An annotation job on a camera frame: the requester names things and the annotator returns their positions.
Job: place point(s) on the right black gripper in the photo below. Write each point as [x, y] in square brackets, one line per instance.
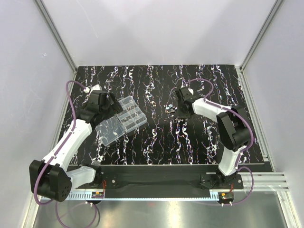
[180, 104]

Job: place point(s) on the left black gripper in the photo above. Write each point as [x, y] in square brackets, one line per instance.
[110, 104]

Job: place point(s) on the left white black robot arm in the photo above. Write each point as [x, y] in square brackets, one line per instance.
[49, 177]

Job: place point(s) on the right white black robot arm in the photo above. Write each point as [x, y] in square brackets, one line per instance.
[234, 129]

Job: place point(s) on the pile of screws and nuts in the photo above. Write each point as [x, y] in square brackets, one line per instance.
[172, 113]

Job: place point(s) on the clear plastic compartment box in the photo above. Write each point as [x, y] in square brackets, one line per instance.
[123, 123]

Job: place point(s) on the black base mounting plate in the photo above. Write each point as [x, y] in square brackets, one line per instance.
[205, 176]

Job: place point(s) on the left aluminium frame post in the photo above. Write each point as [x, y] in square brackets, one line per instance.
[52, 28]

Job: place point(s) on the aluminium frame post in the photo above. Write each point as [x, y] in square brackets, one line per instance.
[52, 28]
[266, 25]

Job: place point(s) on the right aluminium frame post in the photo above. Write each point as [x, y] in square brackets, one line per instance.
[266, 25]

